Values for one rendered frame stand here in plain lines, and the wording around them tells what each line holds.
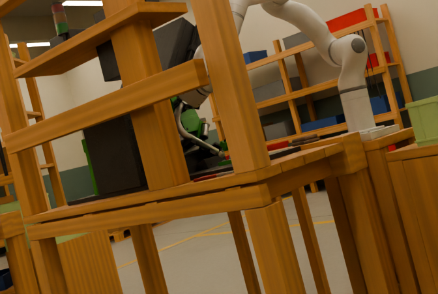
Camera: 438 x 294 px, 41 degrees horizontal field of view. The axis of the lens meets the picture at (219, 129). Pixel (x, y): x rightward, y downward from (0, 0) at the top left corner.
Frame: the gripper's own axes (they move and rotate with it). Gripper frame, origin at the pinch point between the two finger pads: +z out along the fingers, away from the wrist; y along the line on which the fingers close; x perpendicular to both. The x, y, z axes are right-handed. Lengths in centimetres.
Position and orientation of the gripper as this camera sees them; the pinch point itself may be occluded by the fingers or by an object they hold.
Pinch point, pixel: (180, 106)
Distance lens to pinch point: 252.7
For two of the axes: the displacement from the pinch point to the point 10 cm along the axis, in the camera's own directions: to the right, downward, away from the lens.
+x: -1.3, 7.0, -7.0
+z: -6.3, 4.9, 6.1
